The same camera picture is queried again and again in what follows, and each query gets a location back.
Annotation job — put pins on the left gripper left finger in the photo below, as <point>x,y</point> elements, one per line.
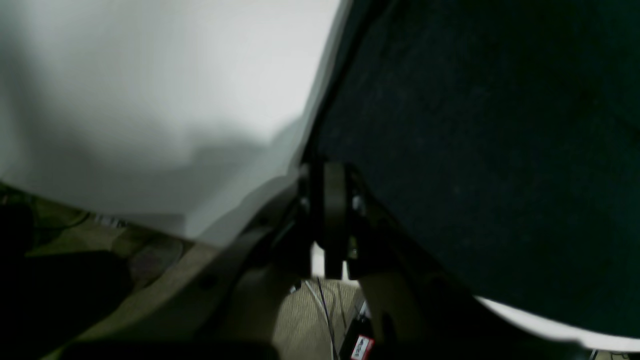
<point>229,310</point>

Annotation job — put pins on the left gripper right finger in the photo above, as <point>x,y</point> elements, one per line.
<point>416,305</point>

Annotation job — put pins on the black T-shirt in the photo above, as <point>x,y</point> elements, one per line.
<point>504,136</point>

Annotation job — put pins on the black box with name tag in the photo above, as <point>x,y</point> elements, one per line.
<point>358,339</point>

